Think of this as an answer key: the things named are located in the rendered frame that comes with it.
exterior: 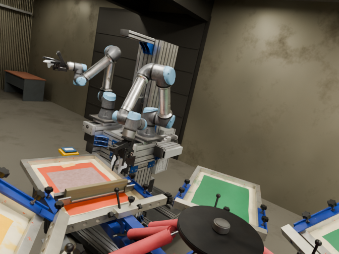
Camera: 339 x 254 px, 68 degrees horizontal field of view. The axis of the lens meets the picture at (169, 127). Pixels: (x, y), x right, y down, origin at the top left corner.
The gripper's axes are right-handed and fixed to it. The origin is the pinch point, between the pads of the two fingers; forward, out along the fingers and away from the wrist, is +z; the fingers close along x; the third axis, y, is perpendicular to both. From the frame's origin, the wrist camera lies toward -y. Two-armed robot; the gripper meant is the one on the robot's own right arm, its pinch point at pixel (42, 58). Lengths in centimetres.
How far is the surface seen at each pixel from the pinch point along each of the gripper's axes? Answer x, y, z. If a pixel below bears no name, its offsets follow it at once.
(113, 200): -112, 57, -42
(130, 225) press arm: -146, 44, -39
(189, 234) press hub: -185, 10, -39
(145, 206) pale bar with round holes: -130, 48, -55
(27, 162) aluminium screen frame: -62, 61, 6
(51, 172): -72, 63, -9
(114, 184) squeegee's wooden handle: -106, 49, -42
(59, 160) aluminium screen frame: -55, 63, -16
